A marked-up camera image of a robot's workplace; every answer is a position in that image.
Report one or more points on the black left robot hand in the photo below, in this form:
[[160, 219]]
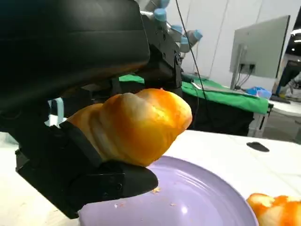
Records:
[[70, 47]]

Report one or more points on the orange white toy bread roll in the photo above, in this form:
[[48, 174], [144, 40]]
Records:
[[277, 209], [141, 122]]

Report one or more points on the pale green mug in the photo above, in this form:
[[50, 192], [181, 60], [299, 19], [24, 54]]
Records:
[[61, 110]]

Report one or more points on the green table cloth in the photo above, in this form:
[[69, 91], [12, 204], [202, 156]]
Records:
[[223, 97]]

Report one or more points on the black table drape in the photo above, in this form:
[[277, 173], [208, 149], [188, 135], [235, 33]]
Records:
[[218, 117]]

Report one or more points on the orange bread crumb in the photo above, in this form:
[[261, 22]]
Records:
[[156, 190]]

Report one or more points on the grey computer monitor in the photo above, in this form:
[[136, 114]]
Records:
[[258, 47]]

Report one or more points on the blue plastic bag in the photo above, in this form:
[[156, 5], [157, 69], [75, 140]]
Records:
[[258, 91]]

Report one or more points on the lilac plate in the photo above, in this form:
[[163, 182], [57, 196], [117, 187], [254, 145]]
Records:
[[192, 202]]

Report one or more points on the black table grommet hole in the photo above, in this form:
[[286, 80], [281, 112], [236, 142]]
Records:
[[258, 146]]

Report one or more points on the white table frame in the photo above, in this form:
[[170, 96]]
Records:
[[261, 122]]

